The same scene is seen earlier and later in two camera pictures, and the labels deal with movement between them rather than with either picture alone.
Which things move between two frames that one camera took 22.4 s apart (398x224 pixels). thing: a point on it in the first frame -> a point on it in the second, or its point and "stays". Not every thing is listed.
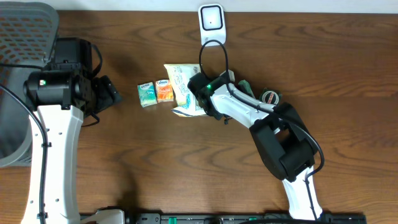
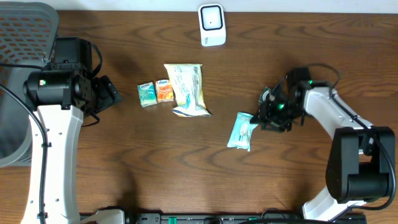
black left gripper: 106,93 stays
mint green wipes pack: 244,86 -> 241,134
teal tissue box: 147,94 stays
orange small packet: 164,92 stays
